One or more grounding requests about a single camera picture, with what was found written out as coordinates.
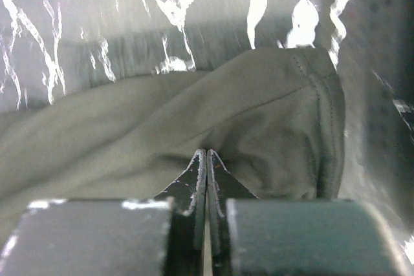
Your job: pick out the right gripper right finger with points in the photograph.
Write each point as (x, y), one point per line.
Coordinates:
(257, 236)

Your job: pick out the black t shirt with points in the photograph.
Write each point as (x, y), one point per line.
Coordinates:
(276, 118)

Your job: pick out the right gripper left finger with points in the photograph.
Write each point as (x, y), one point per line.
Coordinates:
(159, 236)

